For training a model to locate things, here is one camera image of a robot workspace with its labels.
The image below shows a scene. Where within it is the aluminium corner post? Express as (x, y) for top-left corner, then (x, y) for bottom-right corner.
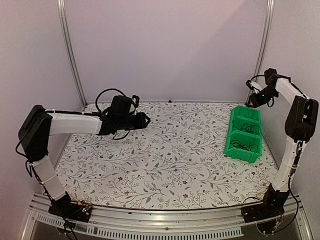
(252, 0), (275, 82)
(56, 0), (88, 107)

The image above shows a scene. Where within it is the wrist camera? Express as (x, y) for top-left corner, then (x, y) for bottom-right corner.
(245, 79), (262, 94)
(130, 95), (140, 113)

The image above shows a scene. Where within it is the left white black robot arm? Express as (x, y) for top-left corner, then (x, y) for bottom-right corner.
(15, 89), (151, 217)

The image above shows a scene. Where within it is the brown cable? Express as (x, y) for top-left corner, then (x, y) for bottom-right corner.
(241, 141), (260, 152)

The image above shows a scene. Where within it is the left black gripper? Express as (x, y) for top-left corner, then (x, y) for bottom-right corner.
(117, 112), (151, 131)

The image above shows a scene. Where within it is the left aluminium corner post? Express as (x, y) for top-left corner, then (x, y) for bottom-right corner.
(56, 0), (88, 107)

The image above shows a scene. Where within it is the floral table mat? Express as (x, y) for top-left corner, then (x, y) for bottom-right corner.
(56, 103), (278, 210)

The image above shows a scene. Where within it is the right aluminium corner post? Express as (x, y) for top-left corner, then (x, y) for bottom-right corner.
(252, 0), (275, 82)

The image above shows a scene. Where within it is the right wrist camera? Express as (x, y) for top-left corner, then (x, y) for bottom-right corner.
(245, 79), (262, 94)

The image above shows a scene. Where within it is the green three-compartment bin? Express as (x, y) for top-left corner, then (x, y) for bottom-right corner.
(223, 105), (262, 164)

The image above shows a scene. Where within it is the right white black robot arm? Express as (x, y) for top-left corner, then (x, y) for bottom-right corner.
(246, 68), (319, 218)

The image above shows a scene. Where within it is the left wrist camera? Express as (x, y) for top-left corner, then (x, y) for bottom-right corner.
(130, 95), (140, 113)

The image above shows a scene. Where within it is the aluminium front rail frame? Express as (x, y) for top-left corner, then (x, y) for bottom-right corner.
(21, 193), (313, 240)

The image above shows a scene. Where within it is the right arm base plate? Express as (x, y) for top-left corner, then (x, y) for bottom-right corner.
(240, 196), (300, 236)

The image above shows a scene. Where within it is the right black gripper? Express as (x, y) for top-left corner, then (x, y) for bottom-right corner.
(247, 86), (279, 108)

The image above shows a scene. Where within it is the thin black cable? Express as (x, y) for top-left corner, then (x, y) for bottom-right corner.
(229, 139), (245, 150)

